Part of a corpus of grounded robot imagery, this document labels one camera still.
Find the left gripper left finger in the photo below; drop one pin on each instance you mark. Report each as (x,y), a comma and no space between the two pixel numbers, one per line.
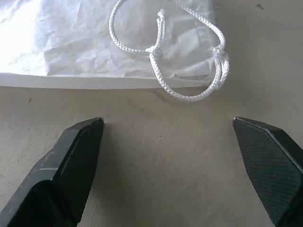
(59,170)

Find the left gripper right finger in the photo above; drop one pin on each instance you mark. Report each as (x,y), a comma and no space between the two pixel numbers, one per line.
(272,170)

